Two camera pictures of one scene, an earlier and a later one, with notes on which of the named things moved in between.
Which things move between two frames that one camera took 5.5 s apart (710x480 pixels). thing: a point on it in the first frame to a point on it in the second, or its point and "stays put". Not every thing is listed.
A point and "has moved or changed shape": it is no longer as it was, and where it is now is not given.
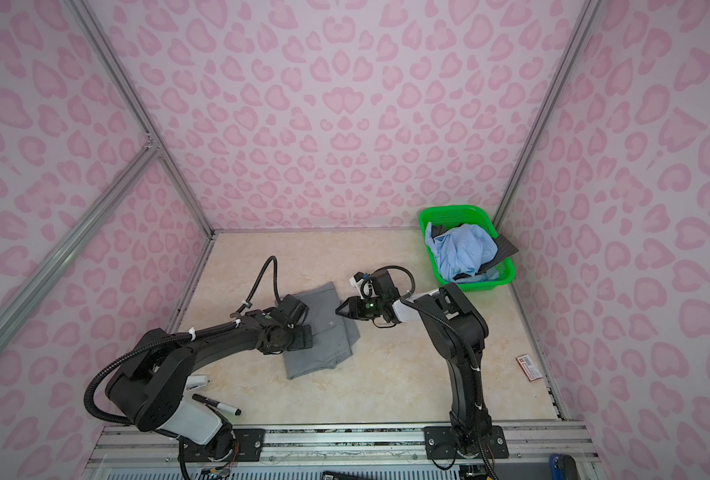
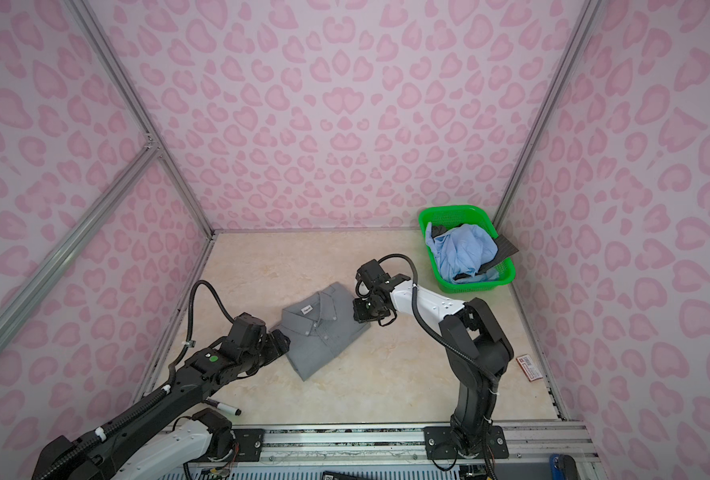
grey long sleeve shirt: x=333 y=336 has moved or changed shape
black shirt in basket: x=505 y=249 stays put
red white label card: x=530 y=369 stays put
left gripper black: x=303 y=341 to x=275 y=349
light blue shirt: x=462 y=250 stays put
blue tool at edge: x=563 y=467 stays put
